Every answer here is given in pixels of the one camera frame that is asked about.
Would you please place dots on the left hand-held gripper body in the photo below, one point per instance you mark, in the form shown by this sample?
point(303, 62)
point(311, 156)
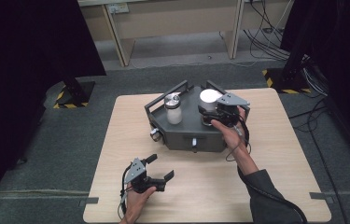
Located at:
point(138, 174)

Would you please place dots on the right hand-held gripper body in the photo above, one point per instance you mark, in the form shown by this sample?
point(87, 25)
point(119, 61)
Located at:
point(230, 107)

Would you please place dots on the dark grey metal rack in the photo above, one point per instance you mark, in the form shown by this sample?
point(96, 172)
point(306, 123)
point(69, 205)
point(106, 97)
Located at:
point(191, 137)

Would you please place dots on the white plastic bottle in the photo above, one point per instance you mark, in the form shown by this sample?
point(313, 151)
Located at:
point(174, 115)

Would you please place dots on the person's right hand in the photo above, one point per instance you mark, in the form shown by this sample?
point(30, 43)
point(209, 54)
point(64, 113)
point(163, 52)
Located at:
point(231, 137)

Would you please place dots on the person's left hand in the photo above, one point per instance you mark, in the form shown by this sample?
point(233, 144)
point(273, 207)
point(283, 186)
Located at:
point(135, 203)

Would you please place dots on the grey floor tape piece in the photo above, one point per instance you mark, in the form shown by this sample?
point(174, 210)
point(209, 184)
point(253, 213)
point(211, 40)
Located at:
point(88, 201)
point(320, 196)

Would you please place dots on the black stand with striped base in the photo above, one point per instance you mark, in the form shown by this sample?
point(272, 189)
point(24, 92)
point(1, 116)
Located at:
point(73, 93)
point(291, 77)

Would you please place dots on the beige desk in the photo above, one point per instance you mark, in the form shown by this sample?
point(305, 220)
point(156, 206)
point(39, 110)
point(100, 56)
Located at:
point(175, 21)

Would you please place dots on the black curtain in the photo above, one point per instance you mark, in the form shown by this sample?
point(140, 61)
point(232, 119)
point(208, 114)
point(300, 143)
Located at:
point(343, 62)
point(23, 77)

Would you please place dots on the white power socket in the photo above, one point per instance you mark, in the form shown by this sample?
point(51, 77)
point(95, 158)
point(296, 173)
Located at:
point(118, 7)

